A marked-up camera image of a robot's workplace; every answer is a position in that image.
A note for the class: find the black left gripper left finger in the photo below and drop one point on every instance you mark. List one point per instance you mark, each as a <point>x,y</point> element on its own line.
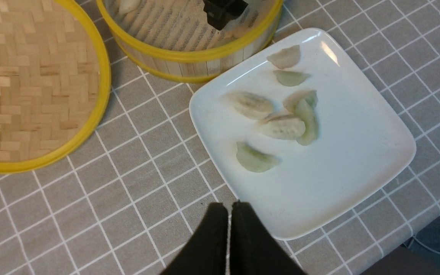
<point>205,252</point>

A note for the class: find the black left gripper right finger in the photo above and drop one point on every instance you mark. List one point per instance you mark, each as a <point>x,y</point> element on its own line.
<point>253,251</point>

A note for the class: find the white dumpling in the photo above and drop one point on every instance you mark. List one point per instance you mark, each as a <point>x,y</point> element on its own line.
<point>127,6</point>
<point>249,105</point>

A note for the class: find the small green dumpling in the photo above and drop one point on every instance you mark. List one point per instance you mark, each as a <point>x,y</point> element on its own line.
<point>290,78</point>

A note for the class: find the white dumpling plate centre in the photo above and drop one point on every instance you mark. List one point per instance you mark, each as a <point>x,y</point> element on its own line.
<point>284,127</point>

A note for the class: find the pale dumpling plate back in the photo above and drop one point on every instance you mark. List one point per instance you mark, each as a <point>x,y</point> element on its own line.
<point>286,58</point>

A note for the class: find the green dumpling front left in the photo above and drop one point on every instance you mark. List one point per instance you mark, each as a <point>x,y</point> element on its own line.
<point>253,160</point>

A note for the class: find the bamboo steamer basket yellow rim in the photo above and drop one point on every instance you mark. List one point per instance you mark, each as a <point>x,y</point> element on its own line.
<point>204,65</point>

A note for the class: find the woven bamboo steamer lid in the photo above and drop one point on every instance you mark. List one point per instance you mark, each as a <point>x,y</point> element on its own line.
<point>55,81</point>

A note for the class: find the white dumpling in steamer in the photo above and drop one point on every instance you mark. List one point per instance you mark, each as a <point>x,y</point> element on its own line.
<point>127,6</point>

